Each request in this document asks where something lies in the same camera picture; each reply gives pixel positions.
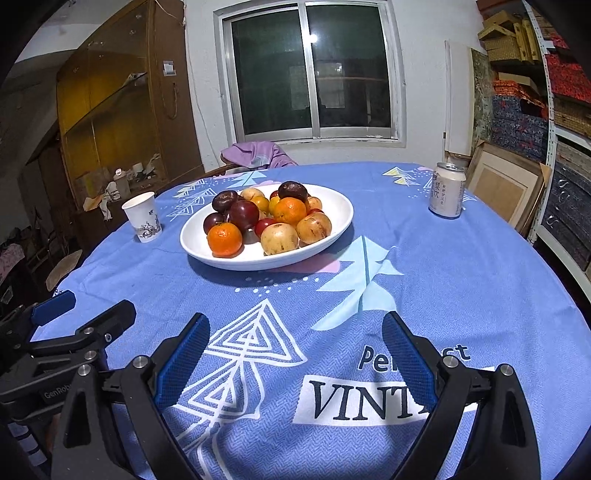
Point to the white metal shelving rack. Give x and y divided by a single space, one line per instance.
549 138

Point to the amber brown round fruit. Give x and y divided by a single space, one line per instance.
314 228

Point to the small tan round fruit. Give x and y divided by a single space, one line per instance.
315 203

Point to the pale round stool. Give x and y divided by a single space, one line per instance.
64 267

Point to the white board panel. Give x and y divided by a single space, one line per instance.
455 92

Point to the white drink can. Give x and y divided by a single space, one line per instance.
447 194

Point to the wooden picture frame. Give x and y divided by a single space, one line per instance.
503 184

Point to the white oval plate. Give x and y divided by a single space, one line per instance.
332 207

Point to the blue printed tablecloth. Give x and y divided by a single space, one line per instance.
461 300

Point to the large orange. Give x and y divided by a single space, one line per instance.
225 240

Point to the person's left forearm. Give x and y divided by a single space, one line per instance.
25 438

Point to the large tan pear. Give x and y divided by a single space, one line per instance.
279 239

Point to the dark purple plum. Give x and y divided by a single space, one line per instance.
213 222
225 200

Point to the wooden cabinet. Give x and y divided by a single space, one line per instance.
115 69

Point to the red tomato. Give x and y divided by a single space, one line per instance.
264 226
316 212

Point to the small orange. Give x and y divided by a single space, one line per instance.
290 211

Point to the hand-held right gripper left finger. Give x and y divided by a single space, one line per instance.
182 364

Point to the sliding glass window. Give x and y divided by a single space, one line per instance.
268 69

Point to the stack of patterned boxes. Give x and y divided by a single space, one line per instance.
517 124

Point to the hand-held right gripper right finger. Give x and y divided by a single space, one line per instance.
411 364

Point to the orange yellow tomato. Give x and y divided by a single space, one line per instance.
262 204
274 204

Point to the woven basket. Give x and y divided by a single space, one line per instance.
503 46

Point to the white paper cup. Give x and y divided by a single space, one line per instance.
141 217

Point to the purple cloth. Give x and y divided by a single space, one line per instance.
256 154

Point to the wooden chair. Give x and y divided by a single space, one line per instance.
213 170

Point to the dark red plum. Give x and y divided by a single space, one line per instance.
244 214

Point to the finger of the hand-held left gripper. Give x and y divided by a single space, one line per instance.
115 318
53 307

